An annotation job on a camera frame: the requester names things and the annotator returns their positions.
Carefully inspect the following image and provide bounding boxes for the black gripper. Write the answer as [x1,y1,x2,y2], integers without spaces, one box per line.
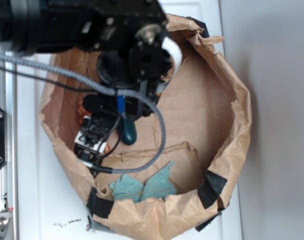
[95,19,182,118]

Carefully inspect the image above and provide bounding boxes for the aluminium frame rail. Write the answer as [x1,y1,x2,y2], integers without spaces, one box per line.
[0,41,20,240]

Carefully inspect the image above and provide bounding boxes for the brown paper bag bin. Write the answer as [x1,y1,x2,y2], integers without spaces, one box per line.
[39,14,252,240]

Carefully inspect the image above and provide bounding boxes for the light blue cloth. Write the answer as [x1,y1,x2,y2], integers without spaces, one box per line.
[109,161,177,203]

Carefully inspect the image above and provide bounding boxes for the grey braided cable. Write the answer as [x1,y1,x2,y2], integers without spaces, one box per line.
[0,52,167,175]

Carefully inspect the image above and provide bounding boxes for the metal corner bracket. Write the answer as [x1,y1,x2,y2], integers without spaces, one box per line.
[0,211,15,240]

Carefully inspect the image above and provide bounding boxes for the orange plastic conch shell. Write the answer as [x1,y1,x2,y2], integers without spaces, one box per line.
[77,95,88,125]

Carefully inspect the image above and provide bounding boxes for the white plastic tray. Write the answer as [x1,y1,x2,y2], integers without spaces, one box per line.
[16,0,243,240]

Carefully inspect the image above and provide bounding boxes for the dark green plastic pickle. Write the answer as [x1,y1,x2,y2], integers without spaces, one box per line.
[118,118,137,146]

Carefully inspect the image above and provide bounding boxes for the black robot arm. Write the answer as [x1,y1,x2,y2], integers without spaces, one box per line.
[0,0,174,115]

